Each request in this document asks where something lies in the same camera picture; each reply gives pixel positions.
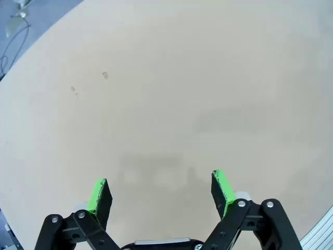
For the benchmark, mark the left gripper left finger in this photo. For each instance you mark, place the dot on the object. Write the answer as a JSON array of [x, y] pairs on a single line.
[[100, 205]]

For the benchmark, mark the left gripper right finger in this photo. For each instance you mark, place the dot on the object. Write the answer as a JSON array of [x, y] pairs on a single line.
[[221, 192]]

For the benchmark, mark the clear plastic sheet piece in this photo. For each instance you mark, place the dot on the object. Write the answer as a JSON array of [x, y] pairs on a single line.
[[13, 25]]

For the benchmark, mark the grey metal frame piece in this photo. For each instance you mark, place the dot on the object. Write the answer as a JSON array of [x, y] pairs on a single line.
[[7, 234]]

